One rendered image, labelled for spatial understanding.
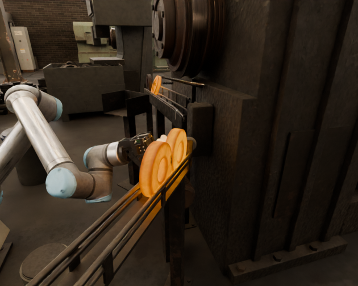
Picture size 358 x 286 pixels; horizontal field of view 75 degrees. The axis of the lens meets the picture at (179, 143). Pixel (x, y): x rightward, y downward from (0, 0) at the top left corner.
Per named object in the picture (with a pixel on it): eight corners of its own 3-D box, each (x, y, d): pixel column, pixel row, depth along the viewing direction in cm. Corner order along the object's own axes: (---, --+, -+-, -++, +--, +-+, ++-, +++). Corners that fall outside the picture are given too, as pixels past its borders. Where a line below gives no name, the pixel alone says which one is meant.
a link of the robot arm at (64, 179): (7, 70, 99) (72, 179, 67) (34, 84, 110) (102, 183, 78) (-9, 91, 100) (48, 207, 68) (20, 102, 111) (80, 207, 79)
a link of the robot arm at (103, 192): (74, 204, 81) (77, 168, 85) (98, 204, 91) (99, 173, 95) (95, 202, 77) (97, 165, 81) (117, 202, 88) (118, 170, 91)
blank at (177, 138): (188, 125, 83) (179, 123, 84) (173, 135, 69) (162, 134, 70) (186, 164, 88) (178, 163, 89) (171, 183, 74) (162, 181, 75)
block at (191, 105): (205, 148, 116) (208, 101, 106) (212, 155, 109) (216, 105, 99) (186, 151, 113) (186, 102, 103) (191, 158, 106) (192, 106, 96)
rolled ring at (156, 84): (149, 98, 211) (152, 99, 212) (155, 92, 194) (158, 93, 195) (153, 79, 214) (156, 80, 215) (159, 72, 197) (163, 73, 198)
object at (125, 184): (132, 172, 203) (124, 89, 174) (153, 183, 188) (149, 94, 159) (112, 182, 188) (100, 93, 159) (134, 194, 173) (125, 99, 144)
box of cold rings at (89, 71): (120, 103, 430) (116, 58, 398) (128, 116, 358) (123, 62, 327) (59, 108, 397) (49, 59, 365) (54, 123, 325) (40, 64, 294)
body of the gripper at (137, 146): (142, 138, 76) (114, 143, 81) (151, 161, 79) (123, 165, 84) (153, 130, 83) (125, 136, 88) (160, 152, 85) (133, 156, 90)
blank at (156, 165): (173, 136, 69) (162, 134, 70) (150, 152, 55) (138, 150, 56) (171, 183, 73) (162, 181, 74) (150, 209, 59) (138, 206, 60)
